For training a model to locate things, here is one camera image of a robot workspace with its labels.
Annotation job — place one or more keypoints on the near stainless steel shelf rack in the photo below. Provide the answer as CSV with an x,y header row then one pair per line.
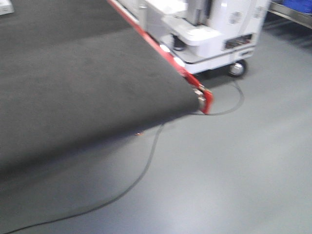
x,y
290,14

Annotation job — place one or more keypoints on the white wheeled mobile robot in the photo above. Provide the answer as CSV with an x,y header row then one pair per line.
x,y
205,35

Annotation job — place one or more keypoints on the long white carton box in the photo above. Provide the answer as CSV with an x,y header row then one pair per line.
x,y
6,7

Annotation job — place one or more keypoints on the red conveyor side rail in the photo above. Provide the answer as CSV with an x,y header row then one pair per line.
x,y
206,99

